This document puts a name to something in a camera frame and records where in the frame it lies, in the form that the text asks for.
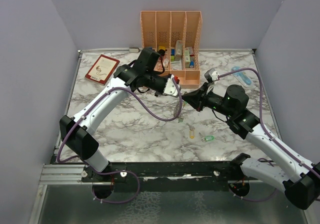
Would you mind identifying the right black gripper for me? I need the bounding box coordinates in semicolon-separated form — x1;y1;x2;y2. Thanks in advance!
181;82;235;118

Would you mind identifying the metal keyring with yellow grip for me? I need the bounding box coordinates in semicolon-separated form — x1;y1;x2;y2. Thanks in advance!
173;100;186;119

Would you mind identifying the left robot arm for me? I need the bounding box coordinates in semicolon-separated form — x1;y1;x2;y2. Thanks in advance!
59;48;181;182

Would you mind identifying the small white red box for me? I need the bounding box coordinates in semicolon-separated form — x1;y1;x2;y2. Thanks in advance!
163;57;170;68

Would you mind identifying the red black toy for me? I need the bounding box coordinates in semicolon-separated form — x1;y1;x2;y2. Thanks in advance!
158;49;167;56

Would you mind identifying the yellow tag key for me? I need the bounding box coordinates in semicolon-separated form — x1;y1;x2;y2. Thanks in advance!
186;123;195;139

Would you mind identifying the grey green box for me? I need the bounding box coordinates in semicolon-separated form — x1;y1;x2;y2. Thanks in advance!
174;40;183;61

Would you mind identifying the light green tag key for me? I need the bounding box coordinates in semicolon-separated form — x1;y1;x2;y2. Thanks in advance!
199;133;215;142

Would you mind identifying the peach desk organizer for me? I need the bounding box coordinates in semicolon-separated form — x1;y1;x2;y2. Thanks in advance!
140;11;202;89

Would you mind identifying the blue packaged item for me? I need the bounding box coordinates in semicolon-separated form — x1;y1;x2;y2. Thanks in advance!
232;71;254;88

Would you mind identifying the red book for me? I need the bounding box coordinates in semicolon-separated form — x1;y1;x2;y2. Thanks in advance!
85;54;120;85

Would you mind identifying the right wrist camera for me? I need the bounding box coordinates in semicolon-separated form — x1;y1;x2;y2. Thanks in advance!
204;68;219;86

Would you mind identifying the white wall plug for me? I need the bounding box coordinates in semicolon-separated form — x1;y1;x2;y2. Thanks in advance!
128;47;140;53

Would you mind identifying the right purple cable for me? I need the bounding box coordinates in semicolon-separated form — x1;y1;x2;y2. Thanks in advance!
214;67;320;202

